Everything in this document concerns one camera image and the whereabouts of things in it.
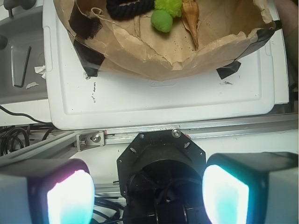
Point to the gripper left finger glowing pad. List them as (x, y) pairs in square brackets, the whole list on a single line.
[(45, 191)]

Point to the orange spiral shell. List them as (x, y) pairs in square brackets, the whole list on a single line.
[(190, 13)]

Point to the aluminium frame rail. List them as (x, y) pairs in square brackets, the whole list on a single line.
[(67, 143)]

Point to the brown paper bag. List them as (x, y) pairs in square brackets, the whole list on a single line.
[(104, 41)]

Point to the green plush toy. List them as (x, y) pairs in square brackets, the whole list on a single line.
[(164, 13)]

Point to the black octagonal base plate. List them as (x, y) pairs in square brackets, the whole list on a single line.
[(162, 184)]

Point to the white plastic bin lid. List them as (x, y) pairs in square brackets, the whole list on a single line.
[(108, 100)]

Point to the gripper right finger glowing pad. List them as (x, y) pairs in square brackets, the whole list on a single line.
[(252, 188)]

